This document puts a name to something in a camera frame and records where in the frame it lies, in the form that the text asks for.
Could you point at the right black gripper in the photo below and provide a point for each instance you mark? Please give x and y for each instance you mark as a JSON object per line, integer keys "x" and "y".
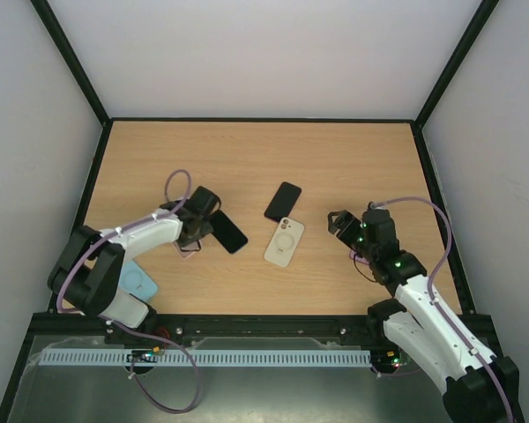
{"x": 346, "y": 225}

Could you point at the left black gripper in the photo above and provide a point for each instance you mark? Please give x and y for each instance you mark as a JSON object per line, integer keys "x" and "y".
{"x": 205, "y": 228}

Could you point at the black screen phone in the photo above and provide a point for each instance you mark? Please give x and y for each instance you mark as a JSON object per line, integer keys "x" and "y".
{"x": 228, "y": 235}

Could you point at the pink phone case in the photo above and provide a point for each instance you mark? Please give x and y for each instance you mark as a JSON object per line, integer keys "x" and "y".
{"x": 187, "y": 251}

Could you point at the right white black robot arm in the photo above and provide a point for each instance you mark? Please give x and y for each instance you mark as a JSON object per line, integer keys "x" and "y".
{"x": 476, "y": 384}

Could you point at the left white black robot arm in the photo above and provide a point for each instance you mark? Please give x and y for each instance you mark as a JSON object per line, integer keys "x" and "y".
{"x": 87, "y": 272}

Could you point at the cream white phone case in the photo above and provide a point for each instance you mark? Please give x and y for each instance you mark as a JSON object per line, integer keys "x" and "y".
{"x": 284, "y": 242}

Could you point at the dark red phone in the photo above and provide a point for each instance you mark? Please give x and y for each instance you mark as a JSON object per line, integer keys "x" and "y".
{"x": 282, "y": 202}

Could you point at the light blue phone case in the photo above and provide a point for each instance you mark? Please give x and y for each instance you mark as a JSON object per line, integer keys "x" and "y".
{"x": 135, "y": 281}

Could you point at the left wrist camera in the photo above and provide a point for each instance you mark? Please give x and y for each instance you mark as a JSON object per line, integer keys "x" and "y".
{"x": 203, "y": 201}

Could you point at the white slotted cable duct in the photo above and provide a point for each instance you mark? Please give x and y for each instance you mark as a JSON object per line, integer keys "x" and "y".
{"x": 205, "y": 358}

